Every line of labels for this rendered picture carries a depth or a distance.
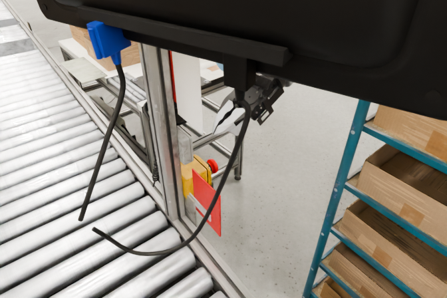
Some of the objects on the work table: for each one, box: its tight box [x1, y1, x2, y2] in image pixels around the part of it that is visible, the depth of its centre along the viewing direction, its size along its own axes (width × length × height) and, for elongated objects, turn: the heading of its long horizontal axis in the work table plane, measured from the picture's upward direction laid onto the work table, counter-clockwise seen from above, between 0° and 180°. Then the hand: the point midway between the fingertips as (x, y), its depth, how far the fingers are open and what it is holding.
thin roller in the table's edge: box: [108, 78, 141, 104], centre depth 133 cm, size 2×28×2 cm, turn 41°
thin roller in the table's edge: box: [113, 76, 146, 101], centre depth 134 cm, size 2×28×2 cm, turn 41°
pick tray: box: [83, 35, 140, 71], centre depth 162 cm, size 28×38×10 cm
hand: (215, 129), depth 72 cm, fingers closed
